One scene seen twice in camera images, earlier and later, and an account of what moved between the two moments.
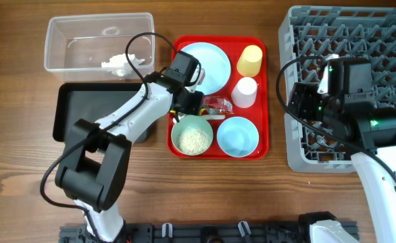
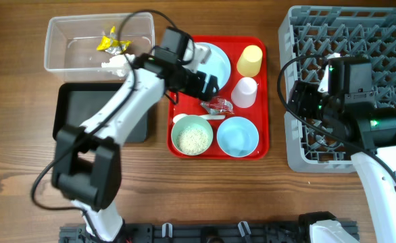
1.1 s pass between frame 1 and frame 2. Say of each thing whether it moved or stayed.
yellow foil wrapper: moved
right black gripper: stayed
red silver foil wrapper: stayed
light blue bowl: stayed
